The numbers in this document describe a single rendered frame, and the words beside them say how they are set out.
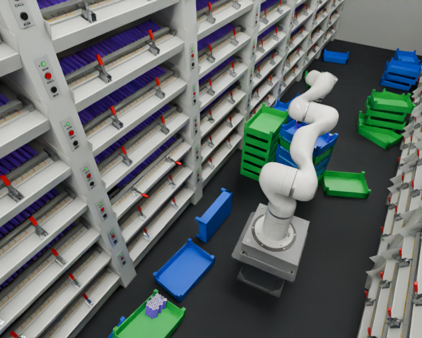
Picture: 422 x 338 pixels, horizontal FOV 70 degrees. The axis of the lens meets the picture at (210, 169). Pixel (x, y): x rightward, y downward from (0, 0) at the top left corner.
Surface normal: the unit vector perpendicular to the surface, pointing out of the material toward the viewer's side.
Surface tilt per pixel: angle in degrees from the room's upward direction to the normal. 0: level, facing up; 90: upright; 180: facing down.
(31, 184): 21
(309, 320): 0
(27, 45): 90
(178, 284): 0
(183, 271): 0
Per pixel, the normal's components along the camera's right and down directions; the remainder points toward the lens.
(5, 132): 0.30, -0.55
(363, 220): 0.00, -0.72
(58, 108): 0.85, 0.36
